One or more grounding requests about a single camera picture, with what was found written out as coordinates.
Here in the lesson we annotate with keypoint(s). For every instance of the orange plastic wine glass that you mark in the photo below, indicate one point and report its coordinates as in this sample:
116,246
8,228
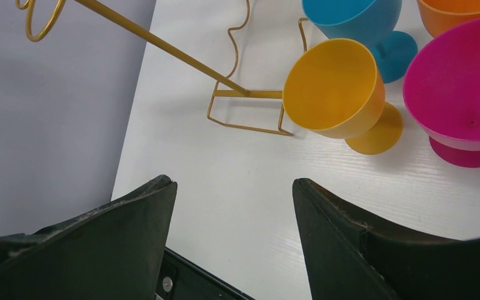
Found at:
439,16

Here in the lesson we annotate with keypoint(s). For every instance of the blue plastic wine glass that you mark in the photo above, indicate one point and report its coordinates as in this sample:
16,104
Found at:
370,22

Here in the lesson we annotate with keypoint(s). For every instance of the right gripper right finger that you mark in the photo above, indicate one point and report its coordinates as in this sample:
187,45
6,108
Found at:
351,253

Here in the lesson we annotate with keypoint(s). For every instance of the yellow wine glass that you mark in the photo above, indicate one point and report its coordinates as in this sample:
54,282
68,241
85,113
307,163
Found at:
335,90

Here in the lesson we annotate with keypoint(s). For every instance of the gold wire glass rack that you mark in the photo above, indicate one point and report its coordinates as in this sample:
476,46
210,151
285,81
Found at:
236,90

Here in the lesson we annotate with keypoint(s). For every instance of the black base frame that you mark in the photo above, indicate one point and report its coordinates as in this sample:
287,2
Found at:
180,278

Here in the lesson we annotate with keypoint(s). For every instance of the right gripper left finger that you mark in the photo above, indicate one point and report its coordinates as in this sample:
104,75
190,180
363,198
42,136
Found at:
112,252

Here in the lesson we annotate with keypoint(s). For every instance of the magenta plastic wine glass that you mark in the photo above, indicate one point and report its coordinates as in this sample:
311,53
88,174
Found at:
441,91

